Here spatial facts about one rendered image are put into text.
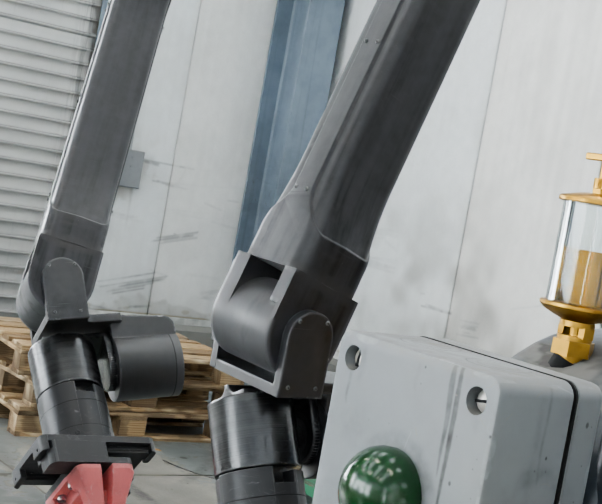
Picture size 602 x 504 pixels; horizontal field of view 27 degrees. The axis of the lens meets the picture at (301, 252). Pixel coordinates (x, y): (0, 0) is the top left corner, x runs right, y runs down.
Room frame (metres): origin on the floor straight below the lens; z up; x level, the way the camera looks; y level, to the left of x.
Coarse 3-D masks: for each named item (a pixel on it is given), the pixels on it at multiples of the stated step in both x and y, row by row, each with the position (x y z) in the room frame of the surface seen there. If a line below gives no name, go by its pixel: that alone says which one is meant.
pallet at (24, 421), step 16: (0, 400) 5.94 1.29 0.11; (16, 400) 5.84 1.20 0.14; (160, 400) 6.53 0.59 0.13; (176, 400) 6.58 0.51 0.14; (192, 400) 6.64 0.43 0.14; (0, 416) 6.06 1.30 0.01; (16, 416) 5.76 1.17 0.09; (32, 416) 5.78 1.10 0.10; (112, 416) 6.38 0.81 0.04; (128, 416) 6.05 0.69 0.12; (144, 416) 6.10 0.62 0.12; (160, 416) 6.15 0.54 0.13; (176, 416) 6.20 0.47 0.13; (192, 416) 6.25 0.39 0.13; (16, 432) 5.74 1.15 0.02; (32, 432) 5.79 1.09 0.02; (128, 432) 6.06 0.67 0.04; (144, 432) 6.11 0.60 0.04; (208, 432) 6.36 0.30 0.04
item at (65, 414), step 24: (72, 384) 1.02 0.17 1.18; (48, 408) 1.02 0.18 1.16; (72, 408) 1.01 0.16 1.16; (96, 408) 1.02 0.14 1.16; (48, 432) 1.01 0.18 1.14; (72, 432) 1.00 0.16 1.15; (96, 432) 1.00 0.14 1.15; (24, 456) 0.99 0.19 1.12; (120, 456) 1.01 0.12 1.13; (144, 456) 1.02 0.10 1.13; (24, 480) 0.99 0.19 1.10; (48, 480) 1.01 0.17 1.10
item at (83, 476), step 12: (84, 468) 0.97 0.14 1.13; (96, 468) 0.97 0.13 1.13; (60, 480) 0.99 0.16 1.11; (72, 480) 0.97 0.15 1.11; (84, 480) 0.96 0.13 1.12; (96, 480) 0.97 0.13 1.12; (48, 492) 1.00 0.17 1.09; (60, 492) 0.99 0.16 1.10; (72, 492) 0.99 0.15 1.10; (84, 492) 0.96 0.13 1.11; (96, 492) 0.97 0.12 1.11
